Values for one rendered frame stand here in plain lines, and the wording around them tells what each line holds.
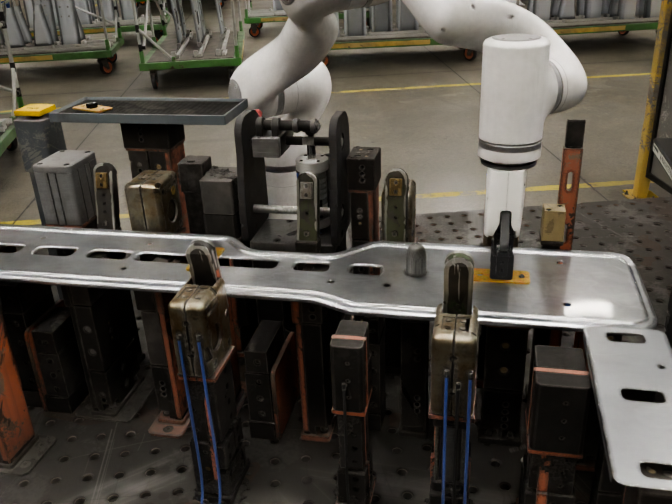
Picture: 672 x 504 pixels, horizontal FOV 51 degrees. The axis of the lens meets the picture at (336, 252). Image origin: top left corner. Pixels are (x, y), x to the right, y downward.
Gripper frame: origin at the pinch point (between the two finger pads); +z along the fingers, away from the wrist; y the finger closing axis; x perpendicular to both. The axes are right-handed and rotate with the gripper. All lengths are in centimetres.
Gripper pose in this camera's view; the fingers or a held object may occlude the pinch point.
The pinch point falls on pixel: (501, 259)
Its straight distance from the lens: 106.1
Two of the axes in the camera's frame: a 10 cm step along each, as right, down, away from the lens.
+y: -2.1, 4.3, -8.8
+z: 0.4, 9.0, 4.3
